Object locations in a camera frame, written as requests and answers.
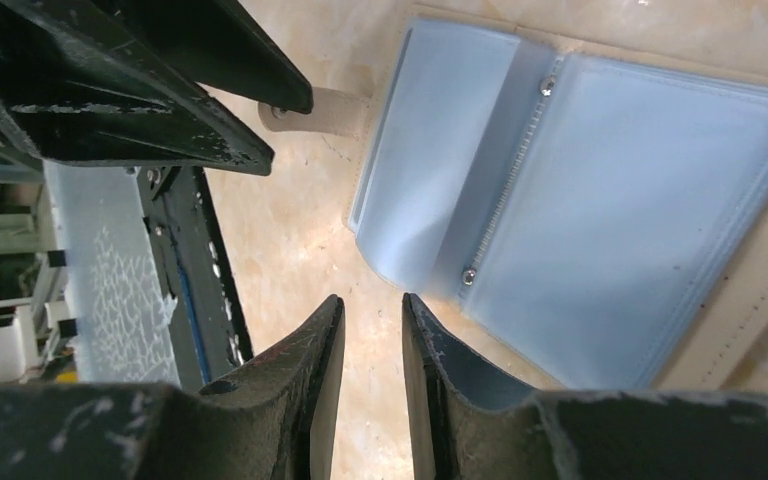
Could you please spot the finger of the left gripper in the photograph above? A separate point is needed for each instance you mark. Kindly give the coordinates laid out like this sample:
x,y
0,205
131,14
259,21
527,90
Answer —
x,y
219,44
77,88

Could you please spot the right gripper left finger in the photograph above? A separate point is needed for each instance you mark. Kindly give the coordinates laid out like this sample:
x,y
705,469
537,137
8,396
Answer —
x,y
272,418

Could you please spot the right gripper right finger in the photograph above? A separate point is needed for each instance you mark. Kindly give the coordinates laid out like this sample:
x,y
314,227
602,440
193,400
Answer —
x,y
469,419

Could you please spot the beige card holder wallet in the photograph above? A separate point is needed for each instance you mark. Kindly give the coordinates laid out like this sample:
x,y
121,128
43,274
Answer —
x,y
601,211

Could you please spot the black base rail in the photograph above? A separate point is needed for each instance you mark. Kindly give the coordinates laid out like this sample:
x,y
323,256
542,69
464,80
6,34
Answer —
x,y
208,330

